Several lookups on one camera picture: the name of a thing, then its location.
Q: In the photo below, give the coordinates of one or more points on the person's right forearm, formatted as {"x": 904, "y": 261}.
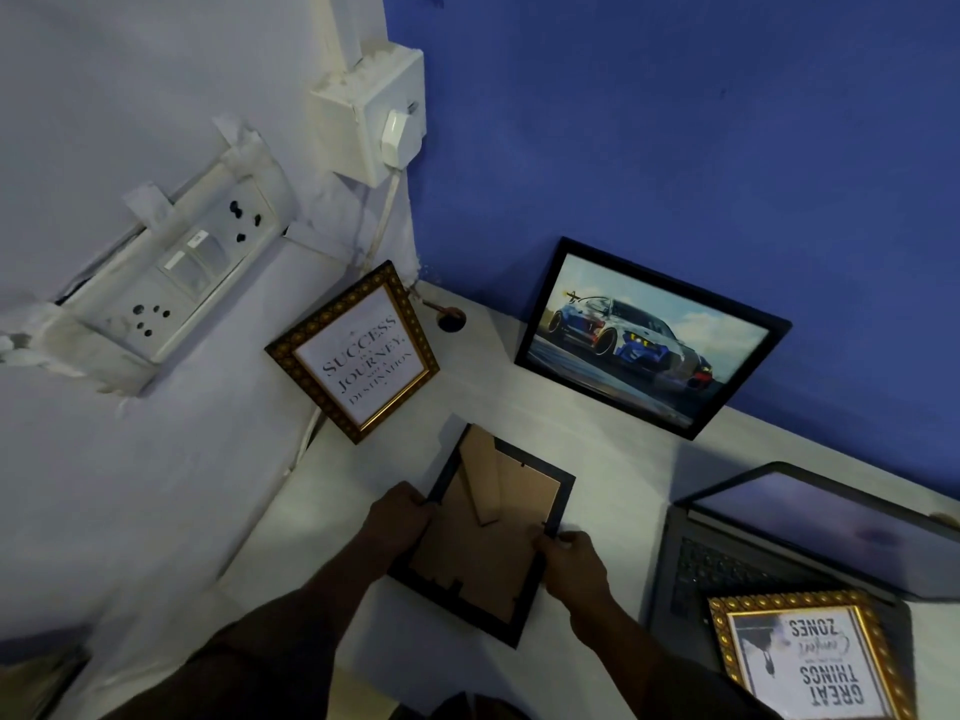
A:
{"x": 660, "y": 674}

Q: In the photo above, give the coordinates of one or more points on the gold frame white quote print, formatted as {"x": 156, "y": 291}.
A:
{"x": 360, "y": 359}

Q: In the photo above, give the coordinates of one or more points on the black frame car picture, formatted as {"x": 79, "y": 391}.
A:
{"x": 637, "y": 337}

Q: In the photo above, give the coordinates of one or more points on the person's right fingers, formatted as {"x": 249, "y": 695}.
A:
{"x": 561, "y": 542}

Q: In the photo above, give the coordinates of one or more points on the black picture frame cardboard back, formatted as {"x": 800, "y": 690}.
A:
{"x": 480, "y": 547}

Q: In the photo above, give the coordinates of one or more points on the white power plug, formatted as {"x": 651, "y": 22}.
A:
{"x": 397, "y": 134}

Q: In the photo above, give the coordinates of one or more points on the gold frame black-and-white print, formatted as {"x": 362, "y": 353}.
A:
{"x": 817, "y": 659}

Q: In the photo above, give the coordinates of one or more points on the person's left forearm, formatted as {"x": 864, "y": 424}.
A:
{"x": 277, "y": 652}

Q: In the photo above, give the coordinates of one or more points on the white wall switchboard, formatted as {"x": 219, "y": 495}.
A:
{"x": 180, "y": 277}

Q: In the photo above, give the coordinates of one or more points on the white wall socket box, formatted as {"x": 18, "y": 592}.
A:
{"x": 352, "y": 112}

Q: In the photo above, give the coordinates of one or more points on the person's right hand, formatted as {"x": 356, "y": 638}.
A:
{"x": 577, "y": 577}

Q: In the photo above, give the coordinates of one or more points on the dark grey laptop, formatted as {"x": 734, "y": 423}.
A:
{"x": 810, "y": 524}

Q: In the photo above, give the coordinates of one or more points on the person's left fingers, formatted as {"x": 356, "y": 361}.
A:
{"x": 416, "y": 503}

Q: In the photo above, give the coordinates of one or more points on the person's left hand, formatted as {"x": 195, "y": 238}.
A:
{"x": 391, "y": 524}

